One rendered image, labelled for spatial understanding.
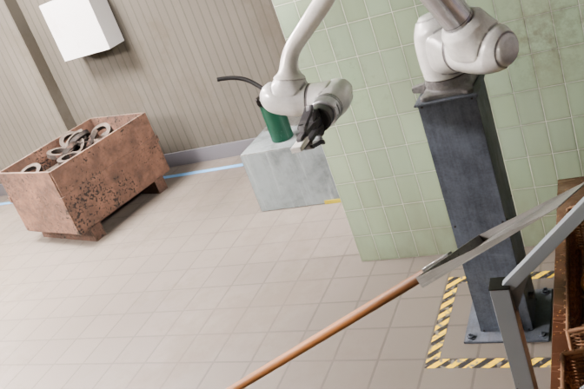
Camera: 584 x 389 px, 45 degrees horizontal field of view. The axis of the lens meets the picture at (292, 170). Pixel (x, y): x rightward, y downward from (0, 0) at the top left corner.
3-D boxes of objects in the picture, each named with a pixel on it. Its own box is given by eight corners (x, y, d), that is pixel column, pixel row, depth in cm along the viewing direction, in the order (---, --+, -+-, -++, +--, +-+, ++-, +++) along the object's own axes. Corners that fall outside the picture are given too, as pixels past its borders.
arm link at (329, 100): (346, 118, 211) (341, 126, 206) (319, 122, 215) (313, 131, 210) (337, 90, 208) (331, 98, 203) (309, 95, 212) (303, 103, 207)
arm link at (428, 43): (447, 62, 251) (432, 3, 243) (484, 65, 236) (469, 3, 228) (414, 81, 245) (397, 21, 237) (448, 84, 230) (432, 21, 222)
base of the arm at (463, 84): (419, 85, 257) (414, 71, 255) (479, 73, 247) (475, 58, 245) (408, 104, 242) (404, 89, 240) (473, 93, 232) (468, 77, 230)
